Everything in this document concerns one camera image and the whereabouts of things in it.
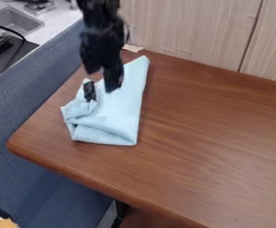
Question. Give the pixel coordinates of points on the white paper piece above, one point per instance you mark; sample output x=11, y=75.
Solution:
x=132, y=48

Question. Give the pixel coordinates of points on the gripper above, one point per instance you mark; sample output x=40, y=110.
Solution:
x=102, y=44

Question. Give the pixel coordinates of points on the tap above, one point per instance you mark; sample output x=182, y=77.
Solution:
x=39, y=6

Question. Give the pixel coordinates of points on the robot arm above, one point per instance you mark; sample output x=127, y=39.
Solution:
x=98, y=12

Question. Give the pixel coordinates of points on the light blue cloth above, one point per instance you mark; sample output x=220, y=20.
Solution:
x=112, y=118

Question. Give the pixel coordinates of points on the toy sink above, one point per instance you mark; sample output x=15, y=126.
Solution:
x=12, y=20

